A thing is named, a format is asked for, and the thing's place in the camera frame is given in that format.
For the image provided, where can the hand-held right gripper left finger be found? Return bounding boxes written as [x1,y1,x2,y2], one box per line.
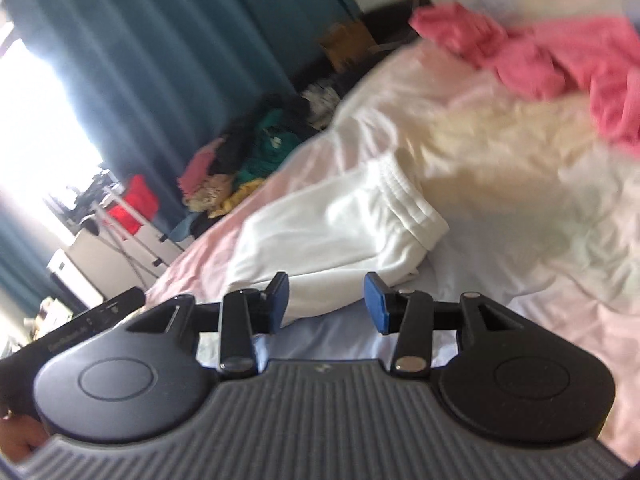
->
[124,272,292,380]

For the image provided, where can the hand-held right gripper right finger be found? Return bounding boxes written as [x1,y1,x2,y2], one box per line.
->
[363,271,532,377]

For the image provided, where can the cream sweatpants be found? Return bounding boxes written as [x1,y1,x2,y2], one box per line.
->
[225,152,451,325]

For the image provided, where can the pink garment in clothes pile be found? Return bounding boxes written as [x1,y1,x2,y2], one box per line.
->
[177,140,226,201]

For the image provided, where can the person's left hand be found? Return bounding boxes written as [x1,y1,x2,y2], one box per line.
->
[0,407,51,462]

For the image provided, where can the narrow blue curtain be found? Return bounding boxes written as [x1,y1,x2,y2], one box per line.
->
[0,220,66,318]

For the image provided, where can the tan patterned garment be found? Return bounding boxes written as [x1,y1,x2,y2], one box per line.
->
[182,172,241,218]

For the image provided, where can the green garment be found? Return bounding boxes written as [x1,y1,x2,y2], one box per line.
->
[235,107,306,186]

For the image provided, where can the black garment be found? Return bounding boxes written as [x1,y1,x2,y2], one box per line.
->
[215,92,321,181]

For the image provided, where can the red hanging garment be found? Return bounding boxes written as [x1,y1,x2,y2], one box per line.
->
[107,175,161,236]

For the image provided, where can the pink and white bed sheet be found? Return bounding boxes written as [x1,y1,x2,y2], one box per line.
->
[142,0,640,461]

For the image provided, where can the white printed garment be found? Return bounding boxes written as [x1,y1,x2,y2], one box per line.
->
[300,77,351,128]

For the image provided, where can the dark framed window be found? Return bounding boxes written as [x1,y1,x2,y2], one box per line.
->
[0,25,111,226]

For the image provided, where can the brown paper bag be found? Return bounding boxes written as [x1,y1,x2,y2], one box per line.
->
[317,19,378,75]

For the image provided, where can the wide blue curtain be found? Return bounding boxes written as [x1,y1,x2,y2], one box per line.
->
[0,0,361,221]

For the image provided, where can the pink garment on bed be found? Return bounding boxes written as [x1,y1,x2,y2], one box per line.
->
[409,1,640,158]

